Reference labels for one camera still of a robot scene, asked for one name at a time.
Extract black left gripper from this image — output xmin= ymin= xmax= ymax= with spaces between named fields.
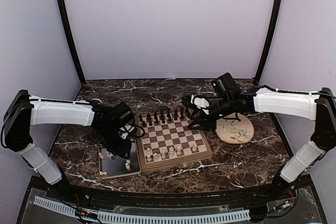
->
xmin=98 ymin=125 xmax=132 ymax=160

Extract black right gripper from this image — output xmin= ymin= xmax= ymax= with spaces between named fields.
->
xmin=188 ymin=95 xmax=235 ymax=131

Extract white chess king piece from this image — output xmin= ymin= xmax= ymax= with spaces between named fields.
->
xmin=176 ymin=145 xmax=182 ymax=156

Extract white chess queen piece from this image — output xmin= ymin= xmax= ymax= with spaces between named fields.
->
xmin=169 ymin=146 xmax=175 ymax=158

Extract white chess knight piece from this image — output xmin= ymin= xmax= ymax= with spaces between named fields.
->
xmin=153 ymin=154 xmax=160 ymax=161

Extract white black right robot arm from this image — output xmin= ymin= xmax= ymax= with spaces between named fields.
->
xmin=182 ymin=72 xmax=335 ymax=200

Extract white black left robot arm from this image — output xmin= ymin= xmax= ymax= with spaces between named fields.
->
xmin=1 ymin=89 xmax=134 ymax=201

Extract white chess pieces in tray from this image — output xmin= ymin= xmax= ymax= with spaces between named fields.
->
xmin=99 ymin=148 xmax=131 ymax=178

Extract wooden chess board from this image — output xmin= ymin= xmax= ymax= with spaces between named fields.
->
xmin=136 ymin=123 xmax=213 ymax=172

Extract dark chess pieces row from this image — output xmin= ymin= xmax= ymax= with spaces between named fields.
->
xmin=135 ymin=106 xmax=192 ymax=127

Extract metal tray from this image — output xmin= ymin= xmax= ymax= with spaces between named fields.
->
xmin=98 ymin=143 xmax=142 ymax=179

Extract round bird pattern plate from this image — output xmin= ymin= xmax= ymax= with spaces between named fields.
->
xmin=215 ymin=114 xmax=255 ymax=145

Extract white perforated cable duct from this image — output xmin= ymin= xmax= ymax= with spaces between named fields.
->
xmin=33 ymin=196 xmax=251 ymax=223

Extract black front rail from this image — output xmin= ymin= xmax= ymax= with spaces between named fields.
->
xmin=26 ymin=175 xmax=313 ymax=209

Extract black right frame post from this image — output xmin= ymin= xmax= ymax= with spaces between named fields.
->
xmin=253 ymin=0 xmax=281 ymax=85

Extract black frame post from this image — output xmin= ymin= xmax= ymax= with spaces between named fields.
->
xmin=57 ymin=0 xmax=86 ymax=85
xmin=253 ymin=0 xmax=281 ymax=85

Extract black left frame post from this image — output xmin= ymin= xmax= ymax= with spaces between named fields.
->
xmin=57 ymin=0 xmax=86 ymax=85

